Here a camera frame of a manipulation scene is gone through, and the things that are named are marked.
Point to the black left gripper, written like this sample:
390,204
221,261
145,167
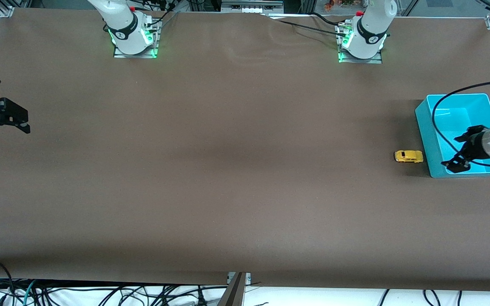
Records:
473,147

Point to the yellow beetle toy car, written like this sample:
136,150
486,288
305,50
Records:
408,156

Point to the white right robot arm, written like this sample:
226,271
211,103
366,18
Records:
123,29

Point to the teal plastic bin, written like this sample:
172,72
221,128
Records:
453,119

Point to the orange background object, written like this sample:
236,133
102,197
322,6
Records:
334,4

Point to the brown table cover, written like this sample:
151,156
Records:
245,170

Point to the grey power strip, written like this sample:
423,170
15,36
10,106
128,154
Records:
251,6

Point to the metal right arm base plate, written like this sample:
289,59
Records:
119,54

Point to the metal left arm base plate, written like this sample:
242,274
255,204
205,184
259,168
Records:
377,60

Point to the aluminium frame beam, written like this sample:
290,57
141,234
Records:
234,293

